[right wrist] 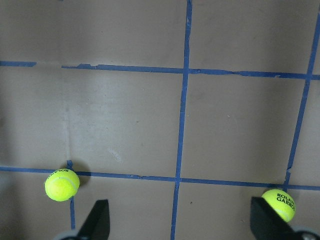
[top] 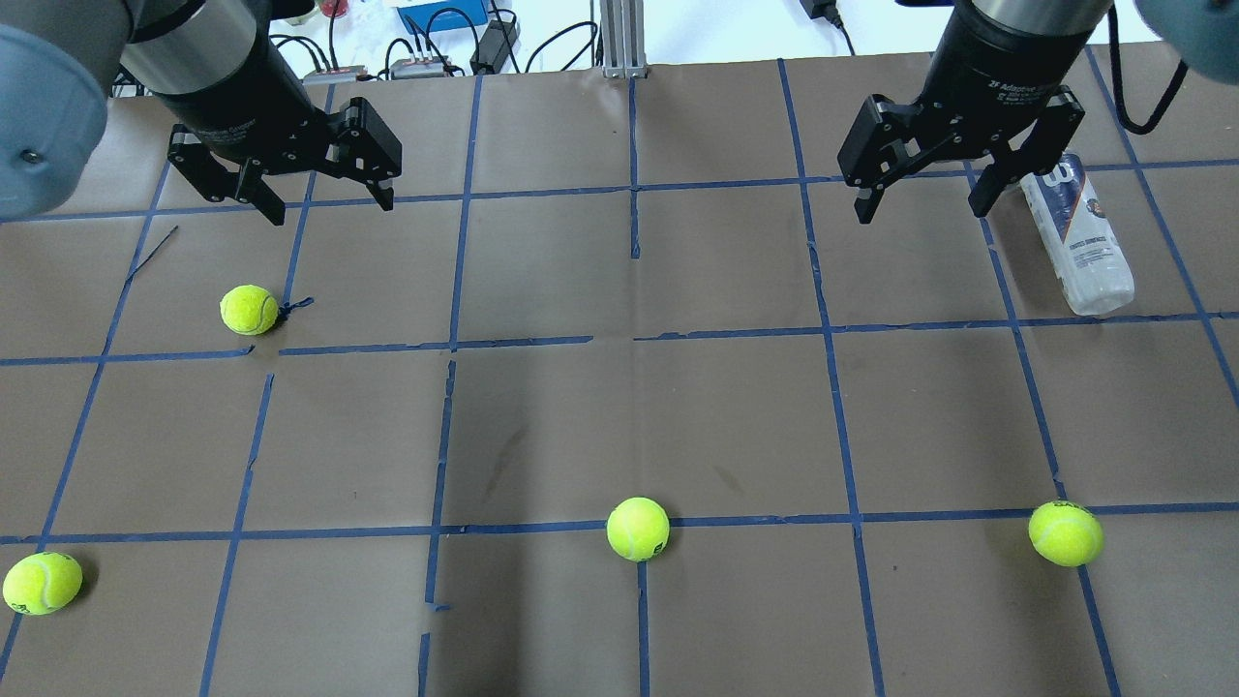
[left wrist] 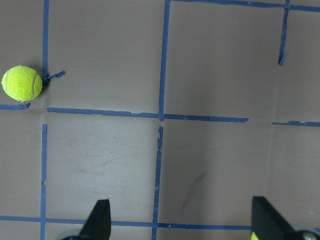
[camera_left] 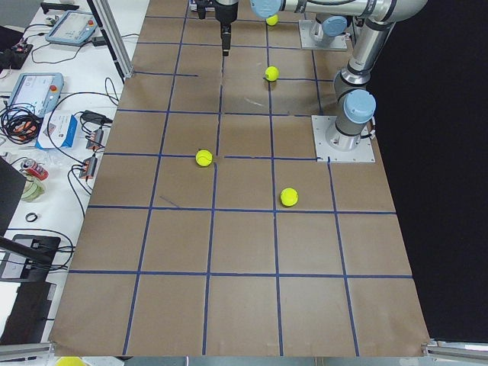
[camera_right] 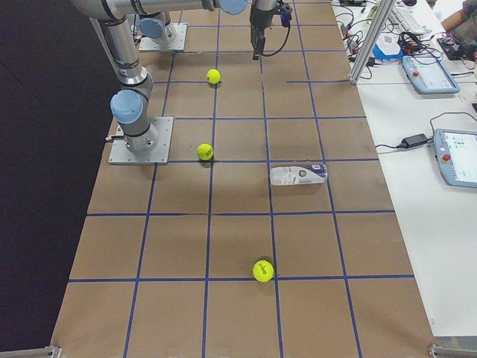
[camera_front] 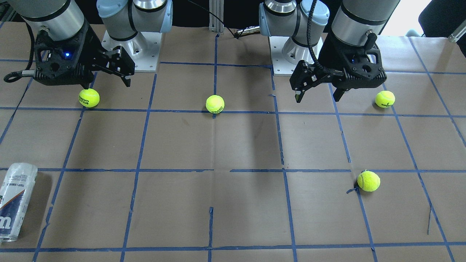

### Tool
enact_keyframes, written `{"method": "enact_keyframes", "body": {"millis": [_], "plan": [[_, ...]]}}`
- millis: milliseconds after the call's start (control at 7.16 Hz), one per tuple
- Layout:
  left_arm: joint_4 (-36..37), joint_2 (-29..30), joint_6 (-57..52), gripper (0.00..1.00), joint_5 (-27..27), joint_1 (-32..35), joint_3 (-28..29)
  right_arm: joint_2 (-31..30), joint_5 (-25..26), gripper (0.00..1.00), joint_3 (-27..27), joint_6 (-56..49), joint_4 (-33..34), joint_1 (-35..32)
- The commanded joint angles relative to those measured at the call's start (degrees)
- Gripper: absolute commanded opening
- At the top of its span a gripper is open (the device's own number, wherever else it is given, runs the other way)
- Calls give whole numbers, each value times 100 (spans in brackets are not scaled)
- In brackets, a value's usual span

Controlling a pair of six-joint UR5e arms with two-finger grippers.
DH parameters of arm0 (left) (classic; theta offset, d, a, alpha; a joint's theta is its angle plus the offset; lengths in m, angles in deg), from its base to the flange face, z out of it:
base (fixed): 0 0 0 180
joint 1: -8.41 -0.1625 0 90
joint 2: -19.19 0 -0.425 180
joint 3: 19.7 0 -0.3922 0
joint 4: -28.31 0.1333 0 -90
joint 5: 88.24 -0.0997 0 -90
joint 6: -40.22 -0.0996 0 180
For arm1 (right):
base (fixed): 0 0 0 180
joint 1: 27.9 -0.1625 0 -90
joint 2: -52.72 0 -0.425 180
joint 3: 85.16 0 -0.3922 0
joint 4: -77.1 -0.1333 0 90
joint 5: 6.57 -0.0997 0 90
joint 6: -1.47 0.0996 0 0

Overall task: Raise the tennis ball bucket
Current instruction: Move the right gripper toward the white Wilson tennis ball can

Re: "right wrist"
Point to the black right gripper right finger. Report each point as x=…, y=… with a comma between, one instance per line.
x=266, y=224

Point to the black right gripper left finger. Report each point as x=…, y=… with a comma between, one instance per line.
x=97, y=224

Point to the yellow tennis ball right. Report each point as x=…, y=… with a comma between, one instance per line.
x=281, y=202

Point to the yellow tennis ball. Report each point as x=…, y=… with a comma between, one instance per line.
x=62, y=184
x=281, y=202

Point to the yellow tennis ball centre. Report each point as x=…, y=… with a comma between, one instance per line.
x=62, y=184

